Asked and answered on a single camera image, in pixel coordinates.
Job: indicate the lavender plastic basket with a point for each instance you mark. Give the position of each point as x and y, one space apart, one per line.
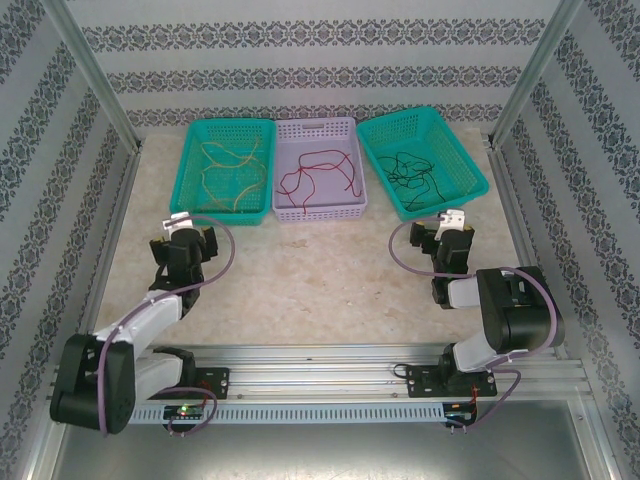
320 215

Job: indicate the teal plastic basket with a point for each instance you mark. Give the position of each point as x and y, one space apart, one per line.
225 127
450 150

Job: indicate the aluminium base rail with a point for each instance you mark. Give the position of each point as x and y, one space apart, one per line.
310 372

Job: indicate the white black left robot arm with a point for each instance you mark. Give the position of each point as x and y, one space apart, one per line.
150 315

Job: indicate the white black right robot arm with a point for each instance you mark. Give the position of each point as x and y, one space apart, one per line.
520 320

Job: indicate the grey metal sheet panel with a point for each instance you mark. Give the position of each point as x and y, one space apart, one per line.
320 455

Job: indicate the aluminium frame post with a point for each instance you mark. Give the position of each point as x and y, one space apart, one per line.
100 70
536 70

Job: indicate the aluminium side rail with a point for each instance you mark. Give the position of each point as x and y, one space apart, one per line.
109 250
530 250

